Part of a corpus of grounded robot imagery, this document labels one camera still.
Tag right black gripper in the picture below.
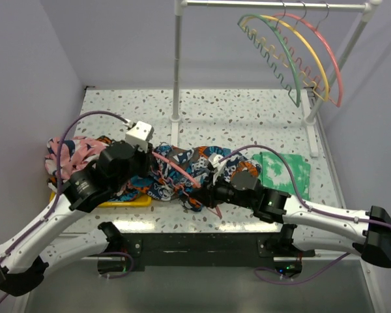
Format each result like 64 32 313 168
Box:
189 170 255 209

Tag pink hanger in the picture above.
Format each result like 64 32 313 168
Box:
152 152 222 219
269 13 343 108

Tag blue orange patterned shorts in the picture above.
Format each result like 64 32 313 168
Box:
117 142 263 213

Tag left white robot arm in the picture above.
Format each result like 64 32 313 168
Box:
0 142 153 297

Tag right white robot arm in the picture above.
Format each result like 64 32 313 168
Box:
191 171 391 269

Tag green hanger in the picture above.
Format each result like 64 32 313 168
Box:
237 14 302 108

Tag yellow hanger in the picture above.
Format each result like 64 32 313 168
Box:
238 14 330 106

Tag yellow plastic tray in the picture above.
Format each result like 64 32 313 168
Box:
49 192 152 208

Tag green tie-dye cloth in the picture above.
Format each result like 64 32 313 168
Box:
251 151 312 201

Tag pink floral garment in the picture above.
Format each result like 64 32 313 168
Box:
45 136 114 179

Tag orange patterned garment in tray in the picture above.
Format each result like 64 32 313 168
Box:
47 176 69 193

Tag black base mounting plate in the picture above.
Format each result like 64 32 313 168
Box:
104 233 315 271

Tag white clothes rack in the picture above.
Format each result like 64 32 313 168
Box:
170 1 381 158

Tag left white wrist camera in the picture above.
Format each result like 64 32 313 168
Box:
124 121 154 153

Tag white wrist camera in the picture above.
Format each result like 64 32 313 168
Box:
124 121 154 153
208 153 226 184

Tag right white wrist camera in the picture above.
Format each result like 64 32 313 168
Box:
208 153 226 184

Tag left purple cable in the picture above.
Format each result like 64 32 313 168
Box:
0 110 131 312

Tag purple cable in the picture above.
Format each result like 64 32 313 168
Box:
0 110 131 312
220 145 391 286

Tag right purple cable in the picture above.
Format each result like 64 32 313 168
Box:
220 145 391 286

